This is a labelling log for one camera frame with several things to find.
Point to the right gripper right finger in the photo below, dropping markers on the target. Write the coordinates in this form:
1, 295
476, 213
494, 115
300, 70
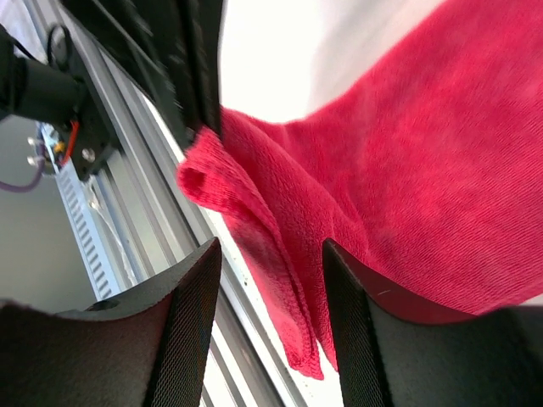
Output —
396, 348

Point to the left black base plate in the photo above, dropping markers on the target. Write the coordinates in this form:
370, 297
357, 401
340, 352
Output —
89, 136

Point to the white slotted cable duct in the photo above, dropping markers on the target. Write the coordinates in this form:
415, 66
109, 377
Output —
96, 261

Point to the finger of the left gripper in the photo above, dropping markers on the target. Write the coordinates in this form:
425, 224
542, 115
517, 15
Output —
169, 49

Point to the pink towel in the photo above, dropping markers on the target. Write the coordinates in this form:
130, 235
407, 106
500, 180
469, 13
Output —
428, 170

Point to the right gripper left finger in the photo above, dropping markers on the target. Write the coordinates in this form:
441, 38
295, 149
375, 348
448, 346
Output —
147, 346

